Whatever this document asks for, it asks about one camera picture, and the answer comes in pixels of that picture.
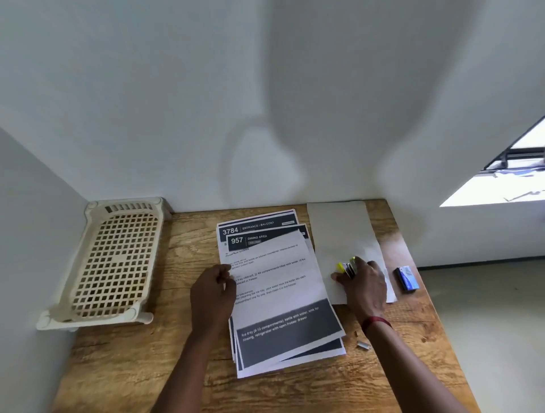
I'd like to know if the person's right hand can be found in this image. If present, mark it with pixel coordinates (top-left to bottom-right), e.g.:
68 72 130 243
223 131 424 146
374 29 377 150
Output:
331 256 389 325

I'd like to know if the person's left hand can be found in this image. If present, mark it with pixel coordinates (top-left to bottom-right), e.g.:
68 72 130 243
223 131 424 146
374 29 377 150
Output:
189 263 238 342

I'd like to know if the yellow and black stapler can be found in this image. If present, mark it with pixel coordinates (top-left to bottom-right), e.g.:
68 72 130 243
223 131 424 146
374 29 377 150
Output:
336 256 359 280

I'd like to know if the printed sheet with dark footer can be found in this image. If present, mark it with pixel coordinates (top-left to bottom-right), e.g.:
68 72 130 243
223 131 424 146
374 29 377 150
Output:
223 230 346 370

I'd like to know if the person's right forearm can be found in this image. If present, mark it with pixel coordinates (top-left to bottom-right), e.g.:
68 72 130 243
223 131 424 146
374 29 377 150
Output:
362 323 470 413

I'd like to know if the person's left forearm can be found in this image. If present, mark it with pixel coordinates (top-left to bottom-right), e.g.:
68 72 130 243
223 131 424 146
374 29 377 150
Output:
151 333 223 413

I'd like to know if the blank white paper sheet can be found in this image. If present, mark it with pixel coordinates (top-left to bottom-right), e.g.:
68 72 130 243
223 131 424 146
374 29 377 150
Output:
307 201 398 306

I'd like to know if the printed sheet with dark header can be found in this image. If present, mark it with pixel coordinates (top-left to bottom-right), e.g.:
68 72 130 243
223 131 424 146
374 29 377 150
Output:
226 224 346 375
216 208 347 380

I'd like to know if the red wrist thread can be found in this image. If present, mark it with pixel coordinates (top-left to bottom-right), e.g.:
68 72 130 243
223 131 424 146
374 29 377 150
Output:
361 316 393 337

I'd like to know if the blue staple box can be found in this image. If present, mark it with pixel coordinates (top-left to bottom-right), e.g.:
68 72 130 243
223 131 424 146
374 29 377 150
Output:
393 265 419 292

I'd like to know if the cream plastic perforated tray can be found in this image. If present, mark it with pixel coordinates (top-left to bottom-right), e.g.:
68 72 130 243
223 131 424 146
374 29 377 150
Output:
36 197 173 332

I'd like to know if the window with dark frame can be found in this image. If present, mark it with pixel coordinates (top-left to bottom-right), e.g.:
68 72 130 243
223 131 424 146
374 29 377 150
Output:
439 114 545 208

